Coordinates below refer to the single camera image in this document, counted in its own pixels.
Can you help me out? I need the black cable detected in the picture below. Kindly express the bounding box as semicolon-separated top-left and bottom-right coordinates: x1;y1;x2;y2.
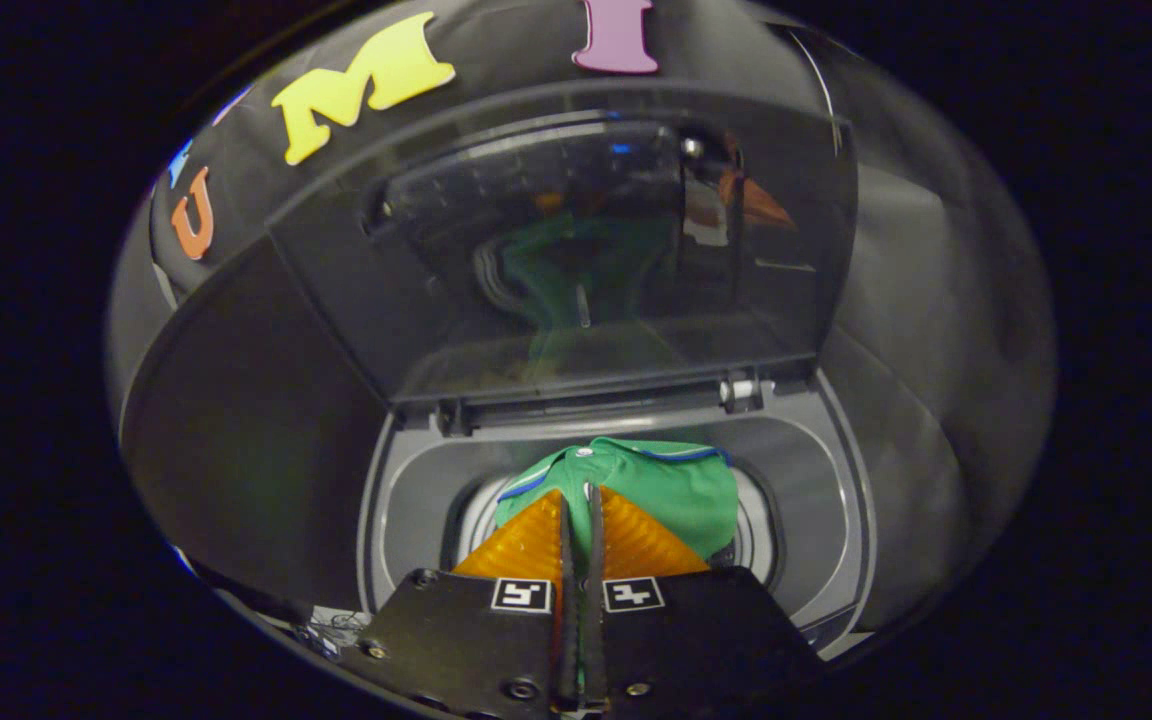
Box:
291;605;372;656

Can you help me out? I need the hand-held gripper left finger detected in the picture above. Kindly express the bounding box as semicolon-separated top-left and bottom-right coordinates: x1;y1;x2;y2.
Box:
356;487;582;716

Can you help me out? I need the green polo shirt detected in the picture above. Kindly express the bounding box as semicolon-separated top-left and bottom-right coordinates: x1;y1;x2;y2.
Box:
493;437;740;561

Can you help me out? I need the dark washing machine lid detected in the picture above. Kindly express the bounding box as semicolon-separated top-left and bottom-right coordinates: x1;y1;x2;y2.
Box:
266;80;859;406

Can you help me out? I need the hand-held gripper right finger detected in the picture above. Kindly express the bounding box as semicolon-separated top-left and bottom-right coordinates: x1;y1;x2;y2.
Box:
581;482;827;716

